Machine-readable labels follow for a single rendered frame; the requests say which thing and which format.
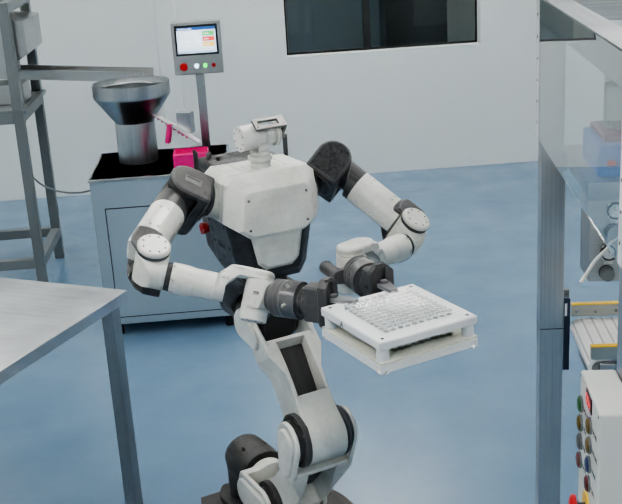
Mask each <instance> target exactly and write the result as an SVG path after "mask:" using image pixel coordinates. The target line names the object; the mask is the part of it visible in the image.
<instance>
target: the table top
mask: <svg viewBox="0 0 622 504"><path fill-rule="evenodd" d="M127 301H128V295H127V290H121V289H111V288H101V287H91V286H81V285H70V284H60V283H50V282H40V281H30V280H20V279H10V278H0V385H1V384H2V383H4V382H5V381H7V380H8V379H10V378H11V377H13V376H14V375H16V374H17V373H19V372H20V371H22V370H23V369H25V368H26V367H28V366H30V365H31V364H33V363H34V362H36V361H37V360H39V359H40V358H42V357H43V356H45V355H46V354H48V353H49V352H51V351H52V350H54V349H55V348H57V347H59V346H60V345H62V344H63V343H65V342H66V341H68V340H69V339H71V338H72V337H74V336H75V335H77V334H78V333H80V332H81V331H83V330H84V329H86V328H88V327H89V326H91V325H92V324H94V323H95V322H97V321H98V320H100V319H101V318H103V317H104V316H106V315H107V314H109V313H110V312H112V311H113V310H115V309H117V308H118V307H120V306H121V305H123V304H124V303H126V302H127Z"/></svg>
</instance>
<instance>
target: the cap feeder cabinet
mask: <svg viewBox="0 0 622 504"><path fill-rule="evenodd" d="M194 147H202V146H193V147H179V148H166V149H158V155H159V159H158V160H157V161H155V162H153V163H149V164H143V165H123V164H121V163H120V162H119V155H118V152H111V153H101V155H100V157H99V159H98V161H97V163H96V165H95V167H94V169H93V171H92V173H91V175H90V177H89V179H88V183H89V186H90V194H91V201H92V209H93V217H94V225H95V233H96V241H97V249H98V257H99V265H100V273H101V280H102V288H111V289H121V290H127V295H128V301H127V302H126V303H124V304H123V305H121V306H120V307H119V309H120V317H121V326H122V334H124V333H125V329H124V324H132V323H144V322H156V321H169V320H181V319H193V318H205V317H218V316H225V324H226V325H228V326H231V325H234V318H233V317H232V316H231V315H229V314H228V313H227V312H225V311H224V310H223V309H222V307H221V306H220V302H219V301H214V300H209V299H204V298H199V297H194V296H181V295H177V294H172V293H168V291H165V290H163V291H160V295H159V297H154V296H149V295H144V294H142V293H140V292H138V291H136V290H135V289H134V288H133V286H132V284H131V283H130V281H129V279H128V277H127V272H126V268H127V262H128V258H127V245H128V239H129V238H130V236H131V235H132V233H133V232H134V230H135V229H136V227H137V226H138V224H139V223H140V221H141V220H142V218H143V217H144V215H145V214H146V212H147V211H148V209H149V208H150V205H151V204H152V202H153V201H154V200H155V199H156V197H157V196H158V194H159V193H160V191H161V190H162V188H163V187H164V185H165V184H166V182H167V180H168V179H169V177H170V173H171V172H172V170H173V169H174V165H173V151H174V149H180V148H194ZM209 152H211V155H217V154H223V153H229V147H228V144H220V145H211V151H209ZM200 223H203V219H202V218H201V220H200V221H198V222H196V224H195V225H194V227H193V228H192V230H191V231H190V232H189V233H188V234H187V235H179V234H177V235H176V236H175V238H174V239H173V242H172V243H171V252H170V258H169V263H173V264H174V262H176V263H180V264H185V265H190V266H192V267H195V268H198V269H202V270H207V271H212V272H217V273H219V272H220V271H222V270H224V269H225V268H224V267H223V266H222V265H221V263H220V262H219V261H218V259H217V258H216V256H215V255H214V253H213V252H212V250H211V249H210V247H209V246H208V244H207V240H206V235H205V234H201V232H200V229H199V224H200Z"/></svg>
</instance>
